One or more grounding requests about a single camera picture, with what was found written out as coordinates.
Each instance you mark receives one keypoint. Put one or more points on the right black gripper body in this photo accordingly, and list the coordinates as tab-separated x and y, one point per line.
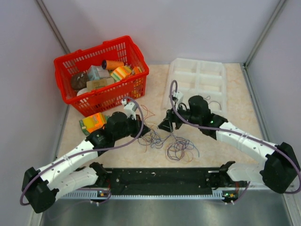
172	115

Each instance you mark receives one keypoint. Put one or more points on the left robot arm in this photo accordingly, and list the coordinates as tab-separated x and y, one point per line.
44	186

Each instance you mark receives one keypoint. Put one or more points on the teal grey box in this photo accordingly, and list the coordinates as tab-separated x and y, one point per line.
97	73

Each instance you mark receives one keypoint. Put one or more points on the orange yellow box on table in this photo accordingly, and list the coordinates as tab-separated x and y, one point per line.
92	123

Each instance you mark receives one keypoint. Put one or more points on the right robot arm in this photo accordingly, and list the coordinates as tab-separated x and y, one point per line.
276	167

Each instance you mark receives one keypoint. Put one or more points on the striped yellow green box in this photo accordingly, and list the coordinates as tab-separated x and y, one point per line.
121	73

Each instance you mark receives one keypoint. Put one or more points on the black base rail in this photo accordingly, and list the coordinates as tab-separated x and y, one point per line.
165	181

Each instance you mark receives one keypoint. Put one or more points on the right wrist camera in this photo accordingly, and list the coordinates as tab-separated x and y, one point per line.
177	97

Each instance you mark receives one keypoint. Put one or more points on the clear compartment tray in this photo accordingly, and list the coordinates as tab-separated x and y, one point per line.
197	77

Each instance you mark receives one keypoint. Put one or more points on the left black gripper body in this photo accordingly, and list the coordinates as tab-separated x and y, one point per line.
133	127

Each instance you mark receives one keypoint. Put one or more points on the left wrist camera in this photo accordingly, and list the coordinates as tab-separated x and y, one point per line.
129	108

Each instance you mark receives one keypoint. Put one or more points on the beige carton box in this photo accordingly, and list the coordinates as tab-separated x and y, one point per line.
97	84

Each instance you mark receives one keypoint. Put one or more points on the red plastic basket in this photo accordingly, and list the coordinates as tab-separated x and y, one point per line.
119	49

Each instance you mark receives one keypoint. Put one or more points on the brown round item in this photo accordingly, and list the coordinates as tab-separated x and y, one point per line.
79	81

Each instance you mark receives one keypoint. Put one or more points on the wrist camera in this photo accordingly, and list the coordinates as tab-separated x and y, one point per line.
129	108
177	97

